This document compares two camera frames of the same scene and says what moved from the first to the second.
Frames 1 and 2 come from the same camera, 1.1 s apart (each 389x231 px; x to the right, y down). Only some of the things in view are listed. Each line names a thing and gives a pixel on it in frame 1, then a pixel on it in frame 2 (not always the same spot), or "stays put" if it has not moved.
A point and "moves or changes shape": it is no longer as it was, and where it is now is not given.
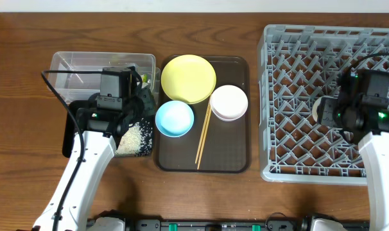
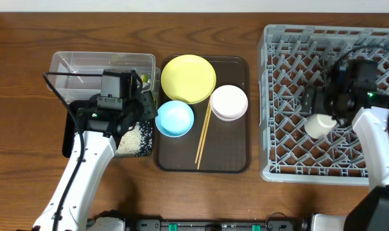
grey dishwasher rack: [298, 64] stays put
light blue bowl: [174, 119] stays put
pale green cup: [314, 108] moves or changes shape
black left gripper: [144, 99] stays put
